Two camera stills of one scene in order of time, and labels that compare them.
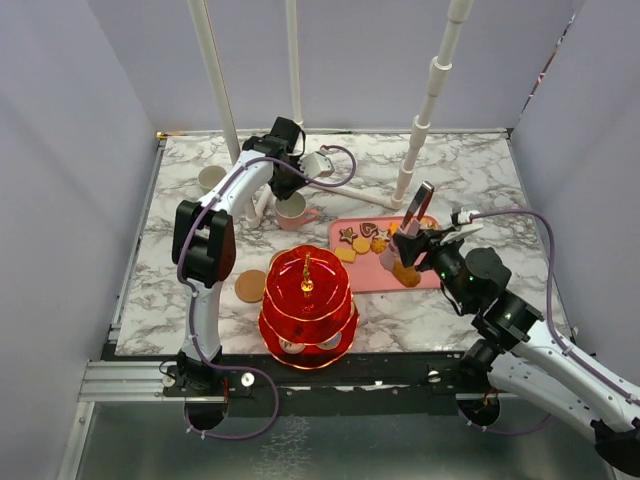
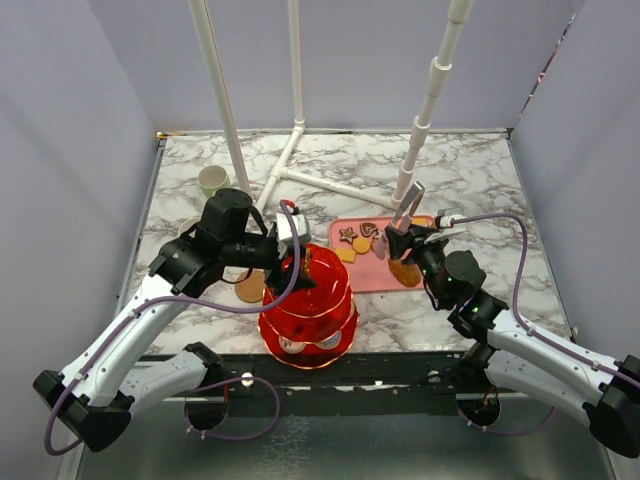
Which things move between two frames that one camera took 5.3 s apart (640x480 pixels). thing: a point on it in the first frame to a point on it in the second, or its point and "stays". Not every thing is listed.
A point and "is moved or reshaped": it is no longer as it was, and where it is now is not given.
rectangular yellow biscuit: x=346 y=255 stays
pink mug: x=292 y=213 is moved or reshaped
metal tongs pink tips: x=410 y=225 is moved or reshaped
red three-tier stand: x=308 y=317 stays
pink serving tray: x=362 y=241 stays
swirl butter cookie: x=378 y=245 stays
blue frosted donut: x=331 y=342 stays
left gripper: x=283 y=193 to x=277 y=277
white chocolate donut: x=289 y=347 stays
